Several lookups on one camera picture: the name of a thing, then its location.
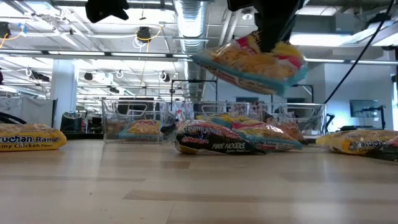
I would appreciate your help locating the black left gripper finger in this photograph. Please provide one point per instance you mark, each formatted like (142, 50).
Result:
(96, 9)
(119, 7)

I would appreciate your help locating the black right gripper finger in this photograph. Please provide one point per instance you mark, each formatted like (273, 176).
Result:
(269, 43)

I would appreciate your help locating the blue Maruchan ramen packet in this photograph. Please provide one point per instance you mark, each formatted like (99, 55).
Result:
(242, 65)
(141, 129)
(267, 137)

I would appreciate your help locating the yellow Maruchan ramen packet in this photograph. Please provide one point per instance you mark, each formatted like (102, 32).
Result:
(31, 138)
(351, 141)

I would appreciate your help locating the clear plastic bin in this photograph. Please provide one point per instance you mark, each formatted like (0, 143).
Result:
(214, 107)
(311, 115)
(136, 109)

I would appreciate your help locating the white pillar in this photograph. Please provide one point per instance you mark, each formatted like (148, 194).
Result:
(63, 93)

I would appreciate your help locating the black floor appliance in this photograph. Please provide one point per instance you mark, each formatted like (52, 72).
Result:
(71, 123)

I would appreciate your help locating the grey partition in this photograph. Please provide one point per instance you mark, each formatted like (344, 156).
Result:
(31, 109)

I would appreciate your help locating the black frame stand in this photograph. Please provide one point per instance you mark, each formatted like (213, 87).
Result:
(303, 85)
(192, 81)

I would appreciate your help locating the silver ventilation duct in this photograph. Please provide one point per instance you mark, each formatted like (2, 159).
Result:
(190, 25)

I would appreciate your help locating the wall monitor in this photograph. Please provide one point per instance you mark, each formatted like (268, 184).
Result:
(363, 108)

